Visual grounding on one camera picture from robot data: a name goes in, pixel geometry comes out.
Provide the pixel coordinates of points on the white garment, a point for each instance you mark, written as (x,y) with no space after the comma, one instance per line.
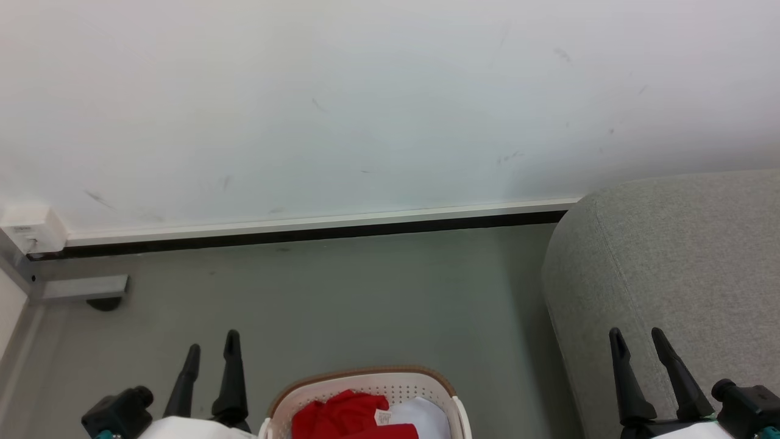
(428,417)

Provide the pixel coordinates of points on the white laundry basket brown rim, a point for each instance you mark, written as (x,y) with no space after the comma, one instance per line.
(365,384)

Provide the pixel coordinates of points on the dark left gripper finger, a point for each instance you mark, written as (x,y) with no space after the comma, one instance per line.
(183,390)
(231,390)

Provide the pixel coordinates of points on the teal right camera connector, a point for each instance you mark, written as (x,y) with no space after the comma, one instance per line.
(769,433)

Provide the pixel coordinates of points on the teal camera connector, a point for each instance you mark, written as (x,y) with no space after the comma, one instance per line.
(769,433)
(105,435)

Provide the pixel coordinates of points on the teal left camera connector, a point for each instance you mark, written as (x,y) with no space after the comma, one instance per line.
(105,435)

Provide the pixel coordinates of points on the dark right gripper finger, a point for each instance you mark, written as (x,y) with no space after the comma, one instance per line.
(631,390)
(685,390)

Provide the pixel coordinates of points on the plain red garment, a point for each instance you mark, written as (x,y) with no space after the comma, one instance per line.
(341,416)

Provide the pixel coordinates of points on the grey fabric sofa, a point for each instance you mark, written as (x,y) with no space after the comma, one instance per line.
(670,256)

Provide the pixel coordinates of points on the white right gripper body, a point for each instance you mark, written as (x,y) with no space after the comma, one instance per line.
(688,431)

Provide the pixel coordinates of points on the grey metal frame foot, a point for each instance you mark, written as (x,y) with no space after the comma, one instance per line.
(85,287)

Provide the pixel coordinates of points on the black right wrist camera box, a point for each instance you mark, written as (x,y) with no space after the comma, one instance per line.
(749,402)

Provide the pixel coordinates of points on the white and black baseboard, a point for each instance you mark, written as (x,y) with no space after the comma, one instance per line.
(304,223)

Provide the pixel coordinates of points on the black frame foot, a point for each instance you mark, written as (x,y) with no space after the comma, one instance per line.
(105,304)

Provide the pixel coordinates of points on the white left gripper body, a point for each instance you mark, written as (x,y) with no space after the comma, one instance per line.
(195,430)

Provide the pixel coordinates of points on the white wall socket box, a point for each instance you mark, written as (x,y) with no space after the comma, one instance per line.
(30,228)

